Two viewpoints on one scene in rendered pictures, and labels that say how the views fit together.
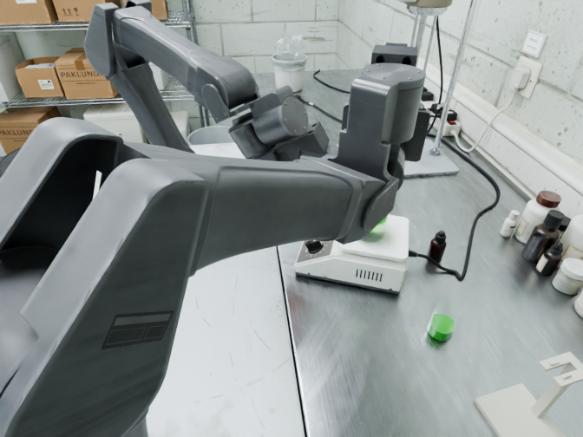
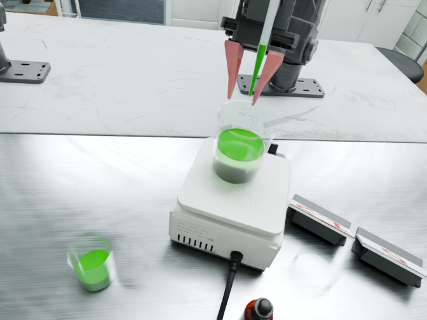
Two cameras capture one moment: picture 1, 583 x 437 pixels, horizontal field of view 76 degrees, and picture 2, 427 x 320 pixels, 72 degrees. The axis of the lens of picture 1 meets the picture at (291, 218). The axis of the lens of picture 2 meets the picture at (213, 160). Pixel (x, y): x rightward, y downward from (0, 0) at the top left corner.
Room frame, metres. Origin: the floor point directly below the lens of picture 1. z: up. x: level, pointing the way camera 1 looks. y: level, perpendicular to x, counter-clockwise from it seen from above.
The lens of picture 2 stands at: (0.47, -0.39, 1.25)
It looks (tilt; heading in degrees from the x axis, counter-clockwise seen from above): 45 degrees down; 84
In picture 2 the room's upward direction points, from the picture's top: 11 degrees clockwise
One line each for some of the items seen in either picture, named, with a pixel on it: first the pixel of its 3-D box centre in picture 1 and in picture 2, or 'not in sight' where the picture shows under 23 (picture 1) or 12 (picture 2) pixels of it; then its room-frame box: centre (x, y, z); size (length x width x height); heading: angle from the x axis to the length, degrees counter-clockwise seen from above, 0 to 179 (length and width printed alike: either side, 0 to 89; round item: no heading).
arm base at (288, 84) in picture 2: not in sight; (284, 72); (0.65, 0.22, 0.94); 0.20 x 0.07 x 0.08; 8
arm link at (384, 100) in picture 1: (364, 140); not in sight; (0.33, -0.07, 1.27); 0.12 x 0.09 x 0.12; 141
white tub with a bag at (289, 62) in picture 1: (289, 61); not in sight; (1.56, 0.01, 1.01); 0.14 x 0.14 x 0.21
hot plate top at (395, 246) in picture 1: (374, 233); (238, 180); (0.53, -0.15, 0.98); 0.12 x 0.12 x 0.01; 75
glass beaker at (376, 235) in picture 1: (370, 216); (242, 147); (0.52, -0.14, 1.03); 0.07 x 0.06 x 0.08; 166
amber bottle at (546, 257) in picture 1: (551, 257); not in sight; (0.51, -0.49, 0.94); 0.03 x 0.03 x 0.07
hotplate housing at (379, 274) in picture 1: (357, 248); (236, 188); (0.53, -0.13, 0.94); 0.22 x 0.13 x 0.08; 75
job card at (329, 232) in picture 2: not in sight; (321, 214); (0.66, -0.14, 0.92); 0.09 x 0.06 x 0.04; 150
